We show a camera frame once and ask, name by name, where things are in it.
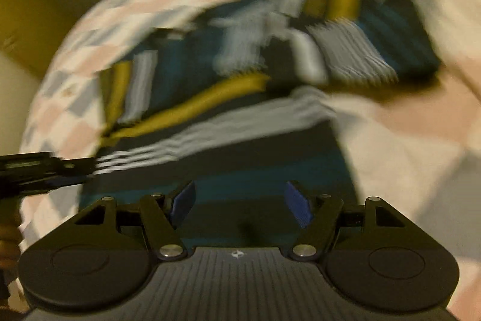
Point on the dark striped garment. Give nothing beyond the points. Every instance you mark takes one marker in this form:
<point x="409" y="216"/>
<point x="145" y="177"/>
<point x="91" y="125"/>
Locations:
<point x="225" y="88"/>

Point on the pink grey checkered blanket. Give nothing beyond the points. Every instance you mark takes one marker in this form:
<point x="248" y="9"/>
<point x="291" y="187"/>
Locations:
<point x="394" y="155"/>

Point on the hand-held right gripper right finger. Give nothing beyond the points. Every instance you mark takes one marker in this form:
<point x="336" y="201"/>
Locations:
<point x="298" y="206"/>

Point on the wooden door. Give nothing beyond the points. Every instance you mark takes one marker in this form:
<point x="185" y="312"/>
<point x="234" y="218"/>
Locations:
<point x="37" y="5"/>

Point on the person's left hand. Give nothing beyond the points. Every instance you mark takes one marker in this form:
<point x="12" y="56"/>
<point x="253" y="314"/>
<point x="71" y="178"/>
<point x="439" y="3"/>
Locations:
<point x="8" y="247"/>

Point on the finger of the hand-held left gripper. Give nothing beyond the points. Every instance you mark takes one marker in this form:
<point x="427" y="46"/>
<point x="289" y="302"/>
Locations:
<point x="75" y="170"/>

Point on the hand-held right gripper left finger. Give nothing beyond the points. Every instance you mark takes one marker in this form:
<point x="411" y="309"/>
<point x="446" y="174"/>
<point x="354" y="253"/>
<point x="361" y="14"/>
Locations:
<point x="184" y="204"/>

